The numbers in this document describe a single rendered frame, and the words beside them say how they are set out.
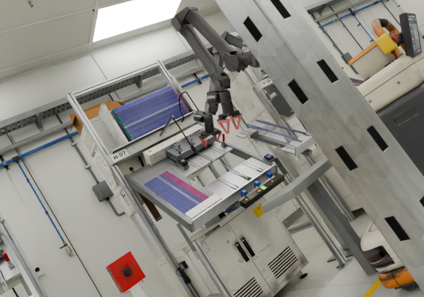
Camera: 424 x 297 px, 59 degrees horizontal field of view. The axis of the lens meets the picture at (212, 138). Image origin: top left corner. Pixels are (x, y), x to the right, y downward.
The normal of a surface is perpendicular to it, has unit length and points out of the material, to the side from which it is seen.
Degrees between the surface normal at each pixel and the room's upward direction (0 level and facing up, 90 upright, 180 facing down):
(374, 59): 92
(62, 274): 90
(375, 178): 90
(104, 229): 90
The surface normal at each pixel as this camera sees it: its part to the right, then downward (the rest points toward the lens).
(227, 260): 0.37, -0.39
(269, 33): -0.75, 0.41
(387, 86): -0.56, 0.24
